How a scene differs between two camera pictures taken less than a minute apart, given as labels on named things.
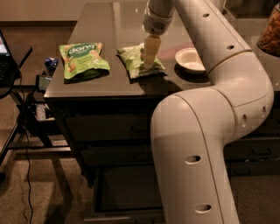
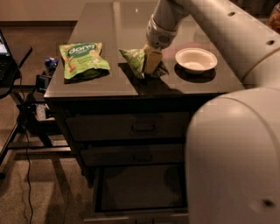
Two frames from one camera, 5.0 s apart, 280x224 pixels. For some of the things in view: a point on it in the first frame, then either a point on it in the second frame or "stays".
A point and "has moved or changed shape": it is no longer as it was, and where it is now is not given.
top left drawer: [109, 128] stays
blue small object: [51, 63] stays
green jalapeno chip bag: [133, 59] has moved or changed shape
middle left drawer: [117, 155] stays
